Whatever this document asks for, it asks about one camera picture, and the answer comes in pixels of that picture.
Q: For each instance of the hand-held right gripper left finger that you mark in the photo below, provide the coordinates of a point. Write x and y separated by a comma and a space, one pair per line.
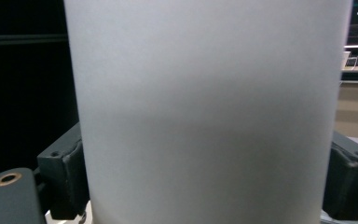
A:
63, 177

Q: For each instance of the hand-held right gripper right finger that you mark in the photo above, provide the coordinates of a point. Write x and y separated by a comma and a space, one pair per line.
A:
345, 183

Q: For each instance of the single white paper cup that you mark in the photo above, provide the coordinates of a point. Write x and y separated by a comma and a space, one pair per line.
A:
208, 112

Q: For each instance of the wooden desk with clutter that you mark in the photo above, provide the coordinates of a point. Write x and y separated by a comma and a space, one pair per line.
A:
357, 102

